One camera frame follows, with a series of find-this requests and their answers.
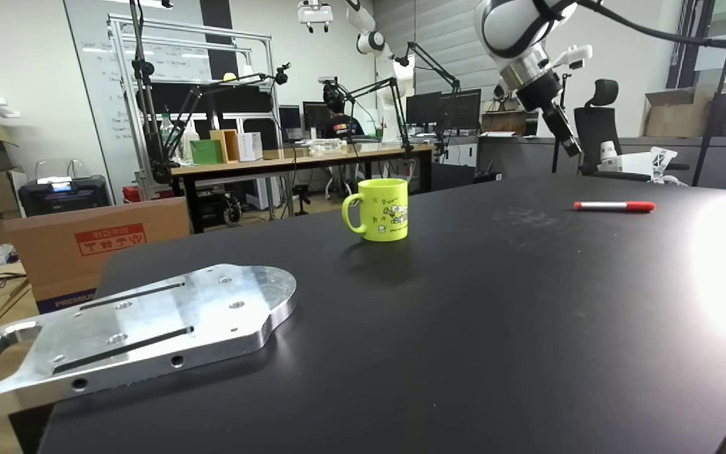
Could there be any orange box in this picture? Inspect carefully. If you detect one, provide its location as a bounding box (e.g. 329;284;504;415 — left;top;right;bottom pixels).
209;129;243;166

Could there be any green box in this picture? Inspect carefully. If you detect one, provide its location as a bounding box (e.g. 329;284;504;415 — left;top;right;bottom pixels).
190;137;225;166

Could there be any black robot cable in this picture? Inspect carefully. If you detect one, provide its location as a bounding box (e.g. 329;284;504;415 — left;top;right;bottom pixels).
574;0;726;50

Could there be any aluminium mounting plate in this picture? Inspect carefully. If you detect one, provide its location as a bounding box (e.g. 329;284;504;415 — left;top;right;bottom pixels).
0;261;300;414

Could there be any wooden desk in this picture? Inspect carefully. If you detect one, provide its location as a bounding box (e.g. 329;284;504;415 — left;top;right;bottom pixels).
169;140;436;235

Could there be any black tripod pole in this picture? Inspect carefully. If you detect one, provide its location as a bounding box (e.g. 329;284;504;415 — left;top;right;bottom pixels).
550;115;571;176

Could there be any white marker with red cap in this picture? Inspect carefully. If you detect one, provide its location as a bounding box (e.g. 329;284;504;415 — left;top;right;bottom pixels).
571;198;658;216

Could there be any black computer monitor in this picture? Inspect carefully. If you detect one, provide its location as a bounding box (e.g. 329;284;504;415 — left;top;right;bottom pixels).
403;89;485;133

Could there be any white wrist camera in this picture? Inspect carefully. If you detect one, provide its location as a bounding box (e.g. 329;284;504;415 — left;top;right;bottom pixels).
550;43;595;76

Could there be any white plastic bag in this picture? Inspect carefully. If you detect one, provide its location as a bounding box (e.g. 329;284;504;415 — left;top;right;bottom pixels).
598;138;680;185

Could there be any yellow printed mug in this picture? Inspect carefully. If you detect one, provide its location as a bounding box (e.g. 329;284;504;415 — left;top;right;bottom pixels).
337;176;414;248

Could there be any black camera stand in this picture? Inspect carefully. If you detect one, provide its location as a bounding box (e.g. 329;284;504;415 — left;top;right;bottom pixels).
127;0;292;190

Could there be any black printer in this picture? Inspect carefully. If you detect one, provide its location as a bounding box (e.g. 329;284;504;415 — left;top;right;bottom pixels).
16;173;114;216

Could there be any cardboard box with red label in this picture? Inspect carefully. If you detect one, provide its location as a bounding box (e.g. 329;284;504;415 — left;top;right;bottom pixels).
3;195;195;316

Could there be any white ceiling device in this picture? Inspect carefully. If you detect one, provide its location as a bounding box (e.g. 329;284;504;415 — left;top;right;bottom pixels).
296;0;337;36

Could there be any white box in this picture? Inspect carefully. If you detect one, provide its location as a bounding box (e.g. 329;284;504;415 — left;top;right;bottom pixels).
234;132;266;164

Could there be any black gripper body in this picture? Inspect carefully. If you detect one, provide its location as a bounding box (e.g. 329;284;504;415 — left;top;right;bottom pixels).
518;70;571;114

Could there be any open cardboard box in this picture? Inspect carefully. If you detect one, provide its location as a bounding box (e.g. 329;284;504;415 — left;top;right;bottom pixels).
644;85;711;140

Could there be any black office chair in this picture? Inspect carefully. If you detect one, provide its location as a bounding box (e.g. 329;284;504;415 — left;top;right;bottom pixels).
573;76;629;179

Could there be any small potted plant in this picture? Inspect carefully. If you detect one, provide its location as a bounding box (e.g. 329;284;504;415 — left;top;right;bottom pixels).
492;91;525;115

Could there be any wide black monitor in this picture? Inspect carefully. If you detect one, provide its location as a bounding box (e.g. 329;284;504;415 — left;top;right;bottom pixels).
148;81;276;118

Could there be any whiteboard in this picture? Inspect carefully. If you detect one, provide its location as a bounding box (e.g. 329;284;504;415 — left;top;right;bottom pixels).
61;0;281;198

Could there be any thin black pole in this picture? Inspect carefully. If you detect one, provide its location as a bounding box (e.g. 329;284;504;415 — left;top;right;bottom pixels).
689;0;726;190

